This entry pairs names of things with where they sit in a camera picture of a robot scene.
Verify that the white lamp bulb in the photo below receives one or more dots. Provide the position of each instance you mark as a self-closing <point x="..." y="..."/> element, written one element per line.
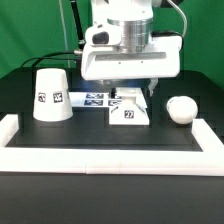
<point x="182" y="109"/>

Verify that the white U-shaped frame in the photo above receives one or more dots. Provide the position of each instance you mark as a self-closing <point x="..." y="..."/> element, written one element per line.
<point x="209" y="161"/>

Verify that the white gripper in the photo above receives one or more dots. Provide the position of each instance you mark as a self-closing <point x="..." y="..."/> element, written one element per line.
<point x="160" y="59"/>

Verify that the white lamp base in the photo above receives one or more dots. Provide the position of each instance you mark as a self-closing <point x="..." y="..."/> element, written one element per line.
<point x="131" y="110"/>

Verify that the white marker sheet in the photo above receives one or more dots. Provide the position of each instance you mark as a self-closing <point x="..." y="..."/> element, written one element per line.
<point x="91" y="99"/>

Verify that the white lamp shade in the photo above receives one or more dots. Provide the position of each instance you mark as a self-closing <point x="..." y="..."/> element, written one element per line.
<point x="52" y="102"/>

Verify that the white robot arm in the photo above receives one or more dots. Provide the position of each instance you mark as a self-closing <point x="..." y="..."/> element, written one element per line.
<point x="122" y="44"/>

